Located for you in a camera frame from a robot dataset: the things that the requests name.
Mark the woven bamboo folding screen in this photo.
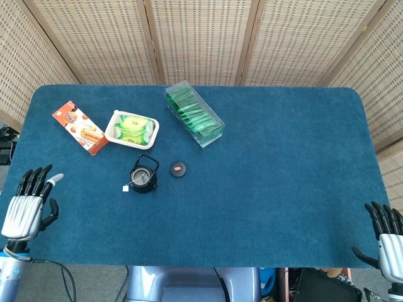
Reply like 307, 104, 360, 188
0, 0, 403, 207

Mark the black case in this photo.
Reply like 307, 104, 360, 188
289, 267, 363, 302

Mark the blue container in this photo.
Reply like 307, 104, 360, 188
260, 267, 278, 298

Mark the black cast iron teapot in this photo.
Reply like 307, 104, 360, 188
128, 154, 160, 194

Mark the blue cable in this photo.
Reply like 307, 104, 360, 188
60, 267, 70, 302

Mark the white plastic tray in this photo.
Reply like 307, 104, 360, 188
104, 109, 161, 150

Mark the orange snack box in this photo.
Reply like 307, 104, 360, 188
52, 100, 110, 156

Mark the blue-grey robot torso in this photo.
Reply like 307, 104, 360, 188
125, 266, 262, 302

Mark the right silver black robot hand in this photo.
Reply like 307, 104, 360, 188
351, 201, 403, 284

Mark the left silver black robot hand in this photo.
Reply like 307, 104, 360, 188
1, 164, 65, 242

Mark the green snack packet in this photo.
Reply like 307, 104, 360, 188
114, 115, 152, 132
120, 130, 151, 146

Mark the black equipment with cables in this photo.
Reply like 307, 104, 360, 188
0, 125, 19, 165

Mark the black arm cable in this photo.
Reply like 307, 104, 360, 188
28, 257, 77, 302

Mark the clear box of green sachets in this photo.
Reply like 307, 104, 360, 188
164, 81, 226, 149

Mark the black teapot lid orange knob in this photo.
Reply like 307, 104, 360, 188
169, 160, 189, 177

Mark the blue table cloth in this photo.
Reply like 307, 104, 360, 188
0, 84, 393, 269

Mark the white tea bag with string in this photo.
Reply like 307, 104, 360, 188
122, 169, 149, 193

